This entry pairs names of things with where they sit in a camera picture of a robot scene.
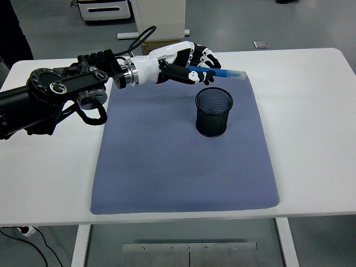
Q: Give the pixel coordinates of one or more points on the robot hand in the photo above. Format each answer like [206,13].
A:
[150,65]

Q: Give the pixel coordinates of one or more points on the blue marker with clear cap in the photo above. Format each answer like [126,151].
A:
[228,73]

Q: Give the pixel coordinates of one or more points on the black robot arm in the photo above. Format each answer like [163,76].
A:
[69,83]

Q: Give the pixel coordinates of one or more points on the black mesh pen holder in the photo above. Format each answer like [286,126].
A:
[212,122]

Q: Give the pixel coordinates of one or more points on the brown cardboard box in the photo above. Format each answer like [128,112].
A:
[147,48]

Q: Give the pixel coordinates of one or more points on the white base bar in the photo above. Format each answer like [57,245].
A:
[126,35]

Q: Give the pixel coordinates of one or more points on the white upright cabinet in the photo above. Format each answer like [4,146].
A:
[161,16]

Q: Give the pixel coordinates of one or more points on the white appliance with dark slot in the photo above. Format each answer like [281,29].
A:
[105,11]

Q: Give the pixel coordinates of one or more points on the blue-grey padded mat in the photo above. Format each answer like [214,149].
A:
[172,172]

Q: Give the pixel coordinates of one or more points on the grey floor socket plate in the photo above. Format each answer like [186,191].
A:
[261,44]

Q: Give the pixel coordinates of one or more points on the person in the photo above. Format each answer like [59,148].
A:
[14,30]

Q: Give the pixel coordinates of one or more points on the person's feet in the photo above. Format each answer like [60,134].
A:
[286,1]

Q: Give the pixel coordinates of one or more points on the white table leg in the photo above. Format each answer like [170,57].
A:
[80,244]
[287,244]

